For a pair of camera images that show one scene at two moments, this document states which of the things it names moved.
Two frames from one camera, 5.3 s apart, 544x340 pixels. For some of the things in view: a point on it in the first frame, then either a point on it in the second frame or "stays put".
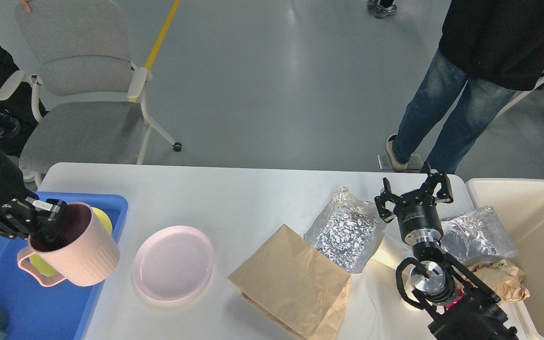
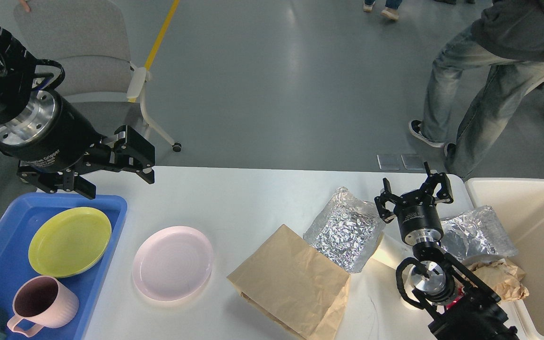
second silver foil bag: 479,232 stays put
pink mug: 86,254 → 40,302
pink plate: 172,263 stays put
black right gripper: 419,220 stays put
